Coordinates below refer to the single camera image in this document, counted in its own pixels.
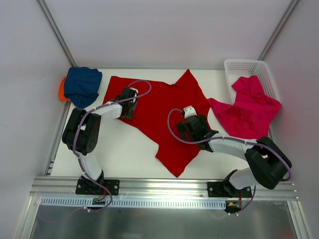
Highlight red t shirt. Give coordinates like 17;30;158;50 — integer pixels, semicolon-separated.
103;70;210;177

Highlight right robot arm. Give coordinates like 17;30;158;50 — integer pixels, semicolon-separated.
176;111;292;197

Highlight pink t shirt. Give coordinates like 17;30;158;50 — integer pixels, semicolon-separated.
208;75;282;139

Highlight blue t shirt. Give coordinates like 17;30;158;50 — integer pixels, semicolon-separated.
64;67;103;109

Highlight white perforated plastic basket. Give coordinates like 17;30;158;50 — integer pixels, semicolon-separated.
224;59;281;104

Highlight orange t shirt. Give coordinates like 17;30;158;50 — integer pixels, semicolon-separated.
58;76;70;102

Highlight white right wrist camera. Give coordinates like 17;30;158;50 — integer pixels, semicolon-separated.
182;106;197;119

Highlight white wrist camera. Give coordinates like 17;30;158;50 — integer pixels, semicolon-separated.
130;87;139;103
182;106;197;119

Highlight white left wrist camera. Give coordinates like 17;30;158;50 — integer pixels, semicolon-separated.
130;87;139;103

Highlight white slotted cable duct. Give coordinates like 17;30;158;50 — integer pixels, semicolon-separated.
40;196;226;210

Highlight left aluminium corner post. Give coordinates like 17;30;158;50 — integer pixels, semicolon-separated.
35;0;77;67

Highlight aluminium corner post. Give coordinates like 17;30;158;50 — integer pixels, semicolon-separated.
35;0;77;67
258;0;302;61

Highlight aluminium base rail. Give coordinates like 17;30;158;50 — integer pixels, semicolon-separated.
29;176;300;201

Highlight right aluminium corner post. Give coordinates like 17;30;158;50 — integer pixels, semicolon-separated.
258;0;302;61

